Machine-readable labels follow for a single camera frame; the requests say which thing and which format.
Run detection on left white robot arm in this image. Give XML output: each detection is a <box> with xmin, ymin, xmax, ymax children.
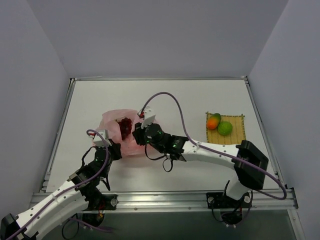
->
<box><xmin>0</xmin><ymin>141</ymin><xmax>122</xmax><ymax>240</ymax></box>

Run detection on dark red fake grapes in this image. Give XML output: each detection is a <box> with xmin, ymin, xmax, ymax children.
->
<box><xmin>118</xmin><ymin>117</ymin><xmax>132</xmax><ymax>140</ymax></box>

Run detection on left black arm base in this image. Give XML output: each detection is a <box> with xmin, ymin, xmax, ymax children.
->
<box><xmin>81</xmin><ymin>194</ymin><xmax>118</xmax><ymax>227</ymax></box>

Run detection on yellow bamboo mat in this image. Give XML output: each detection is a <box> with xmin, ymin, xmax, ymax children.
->
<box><xmin>206</xmin><ymin>112</ymin><xmax>247</xmax><ymax>145</ymax></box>

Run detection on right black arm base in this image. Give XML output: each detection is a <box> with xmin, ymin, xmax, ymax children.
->
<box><xmin>206</xmin><ymin>191</ymin><xmax>253</xmax><ymax>228</ymax></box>

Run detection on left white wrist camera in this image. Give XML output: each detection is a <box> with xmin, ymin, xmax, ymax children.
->
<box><xmin>88</xmin><ymin>129</ymin><xmax>112</xmax><ymax>147</ymax></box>

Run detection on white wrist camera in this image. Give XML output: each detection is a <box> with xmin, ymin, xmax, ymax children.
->
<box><xmin>138</xmin><ymin>106</ymin><xmax>156</xmax><ymax>129</ymax></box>
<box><xmin>88</xmin><ymin>129</ymin><xmax>112</xmax><ymax>147</ymax></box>

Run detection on aluminium front rail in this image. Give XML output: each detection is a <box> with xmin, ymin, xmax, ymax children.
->
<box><xmin>26</xmin><ymin>188</ymin><xmax>299</xmax><ymax>213</ymax></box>

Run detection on green fake fruit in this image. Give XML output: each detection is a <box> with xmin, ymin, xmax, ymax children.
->
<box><xmin>217</xmin><ymin>121</ymin><xmax>233</xmax><ymax>136</ymax></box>

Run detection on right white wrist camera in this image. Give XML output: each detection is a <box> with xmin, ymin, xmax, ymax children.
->
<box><xmin>138</xmin><ymin>106</ymin><xmax>156</xmax><ymax>129</ymax></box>

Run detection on orange fake fruit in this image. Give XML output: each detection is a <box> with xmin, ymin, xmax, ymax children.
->
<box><xmin>206</xmin><ymin>113</ymin><xmax>222</xmax><ymax>131</ymax></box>

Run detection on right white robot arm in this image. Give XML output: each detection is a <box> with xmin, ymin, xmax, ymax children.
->
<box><xmin>132</xmin><ymin>123</ymin><xmax>269</xmax><ymax>207</ymax></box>

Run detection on pink plastic bag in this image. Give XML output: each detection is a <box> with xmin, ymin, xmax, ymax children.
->
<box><xmin>96</xmin><ymin>109</ymin><xmax>144</xmax><ymax>158</ymax></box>

